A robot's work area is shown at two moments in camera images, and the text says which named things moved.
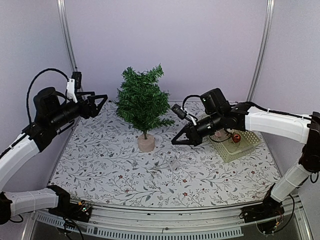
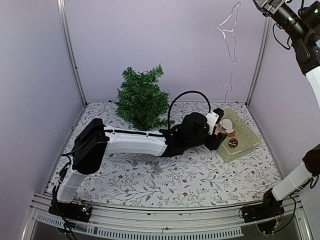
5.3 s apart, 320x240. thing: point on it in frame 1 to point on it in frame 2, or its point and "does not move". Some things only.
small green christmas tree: (142, 105) does not move
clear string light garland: (174, 163) to (232, 30)
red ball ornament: (236, 138) to (233, 143)
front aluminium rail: (227, 221) does not move
